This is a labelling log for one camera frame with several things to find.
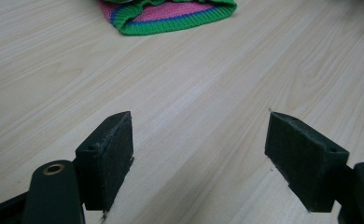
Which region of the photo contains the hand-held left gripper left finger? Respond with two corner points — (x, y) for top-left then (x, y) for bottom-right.
(73, 110), (135, 214)

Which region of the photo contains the pink and green knit hat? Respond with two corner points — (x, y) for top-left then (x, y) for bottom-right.
(97, 0), (238, 36)

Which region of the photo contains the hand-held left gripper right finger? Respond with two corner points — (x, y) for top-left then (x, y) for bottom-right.
(264, 111), (350, 214)

